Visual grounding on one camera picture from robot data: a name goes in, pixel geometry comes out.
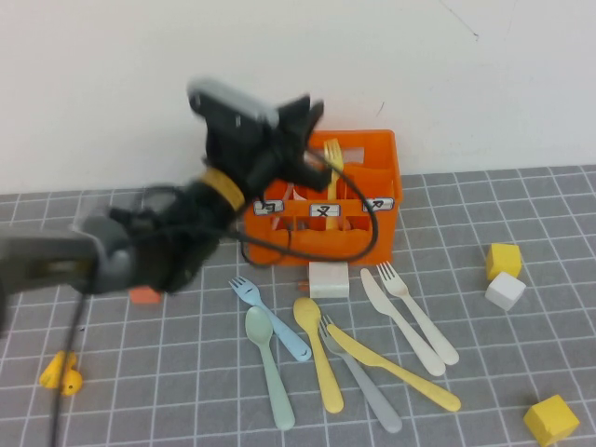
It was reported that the orange foam cube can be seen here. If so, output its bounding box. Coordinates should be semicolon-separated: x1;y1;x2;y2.
129;287;162;306

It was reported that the yellow rubber duck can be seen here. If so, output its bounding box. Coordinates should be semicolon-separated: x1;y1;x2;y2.
38;349;84;398

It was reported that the yellow plastic knife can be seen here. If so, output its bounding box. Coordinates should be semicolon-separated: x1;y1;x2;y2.
326;322;462;413

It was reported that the yellow plastic fork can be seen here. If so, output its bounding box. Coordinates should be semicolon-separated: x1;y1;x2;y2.
323;138;345;232

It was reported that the yellow plastic spoon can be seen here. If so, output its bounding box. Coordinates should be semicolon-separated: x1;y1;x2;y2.
292;296;345;414

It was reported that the blue plastic fork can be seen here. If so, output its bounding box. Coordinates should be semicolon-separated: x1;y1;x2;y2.
227;276;313;363

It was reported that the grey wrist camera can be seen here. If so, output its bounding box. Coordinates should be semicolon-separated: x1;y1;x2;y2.
187;78;280;126

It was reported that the white plug adapter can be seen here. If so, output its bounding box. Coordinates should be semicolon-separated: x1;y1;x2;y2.
297;261;351;300

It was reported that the white foam cube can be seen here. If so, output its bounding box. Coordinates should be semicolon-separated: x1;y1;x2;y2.
484;272;527;312

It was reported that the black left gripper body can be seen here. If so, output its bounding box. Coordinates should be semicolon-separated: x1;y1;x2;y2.
203;115;305;196

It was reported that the white plastic knife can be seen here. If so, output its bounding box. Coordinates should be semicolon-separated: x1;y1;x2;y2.
359;268;447;377

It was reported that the grey grid table mat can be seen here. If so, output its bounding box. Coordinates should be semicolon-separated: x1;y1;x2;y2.
0;165;596;447

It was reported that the white plastic fork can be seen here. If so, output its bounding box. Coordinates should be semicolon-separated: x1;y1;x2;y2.
375;261;461;367

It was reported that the green plastic spoon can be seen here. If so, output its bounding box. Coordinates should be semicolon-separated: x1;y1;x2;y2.
244;305;297;431

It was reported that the grey plastic fork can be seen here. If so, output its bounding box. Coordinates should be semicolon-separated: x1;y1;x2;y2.
318;314;403;434

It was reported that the black cable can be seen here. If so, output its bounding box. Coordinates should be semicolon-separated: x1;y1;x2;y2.
227;153;378;267
48;291;88;447

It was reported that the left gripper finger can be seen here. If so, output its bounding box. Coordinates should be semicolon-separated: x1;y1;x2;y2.
278;95;325;146
278;159;330;191

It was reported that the orange plastic cutlery holder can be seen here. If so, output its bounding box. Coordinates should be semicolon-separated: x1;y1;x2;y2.
239;129;404;267

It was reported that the yellow foam cube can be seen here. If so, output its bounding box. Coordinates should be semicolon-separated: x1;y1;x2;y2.
485;242;522;281
522;394;581;447

